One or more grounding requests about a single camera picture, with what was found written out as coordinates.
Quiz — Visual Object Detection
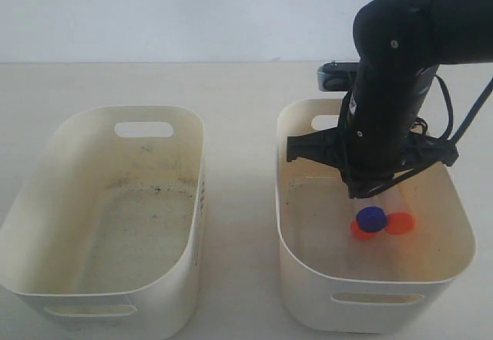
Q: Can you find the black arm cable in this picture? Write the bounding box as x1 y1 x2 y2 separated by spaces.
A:
414 73 493 143

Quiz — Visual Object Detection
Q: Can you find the white plastic bin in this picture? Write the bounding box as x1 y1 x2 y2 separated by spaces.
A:
276 99 475 334
1 106 205 339

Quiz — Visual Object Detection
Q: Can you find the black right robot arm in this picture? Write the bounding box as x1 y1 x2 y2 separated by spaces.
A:
286 0 492 198

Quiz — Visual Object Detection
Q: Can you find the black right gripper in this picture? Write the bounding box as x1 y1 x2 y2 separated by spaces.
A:
287 123 458 199

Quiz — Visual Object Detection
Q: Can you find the orange-capped clear tube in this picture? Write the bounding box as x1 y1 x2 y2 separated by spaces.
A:
381 187 415 235
350 220 379 241

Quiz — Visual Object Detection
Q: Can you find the blue-capped clear tube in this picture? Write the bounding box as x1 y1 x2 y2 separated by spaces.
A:
354 197 388 233

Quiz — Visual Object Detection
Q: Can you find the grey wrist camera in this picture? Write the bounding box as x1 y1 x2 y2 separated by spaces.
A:
317 61 358 92

